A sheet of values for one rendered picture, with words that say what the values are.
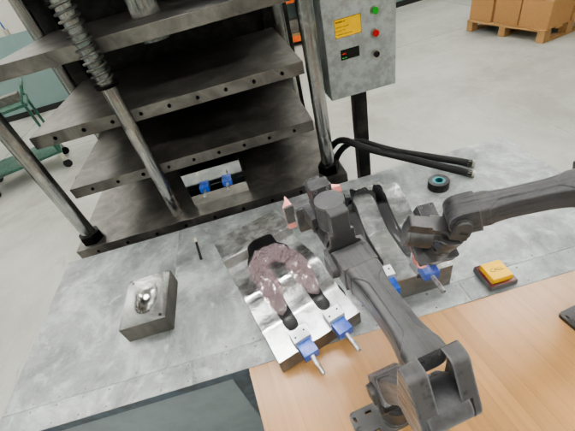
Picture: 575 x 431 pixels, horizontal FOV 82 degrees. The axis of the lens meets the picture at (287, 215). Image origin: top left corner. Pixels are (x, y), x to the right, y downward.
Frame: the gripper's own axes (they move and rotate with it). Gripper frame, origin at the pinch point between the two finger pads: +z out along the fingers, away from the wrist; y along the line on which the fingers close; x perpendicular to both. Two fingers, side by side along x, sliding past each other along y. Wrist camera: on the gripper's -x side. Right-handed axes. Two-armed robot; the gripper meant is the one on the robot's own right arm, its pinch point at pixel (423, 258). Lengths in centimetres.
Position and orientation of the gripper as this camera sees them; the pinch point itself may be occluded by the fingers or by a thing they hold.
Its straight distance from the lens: 100.3
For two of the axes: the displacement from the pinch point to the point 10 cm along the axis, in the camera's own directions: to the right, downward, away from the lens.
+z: 0.6, 3.9, 9.2
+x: 2.5, 8.9, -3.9
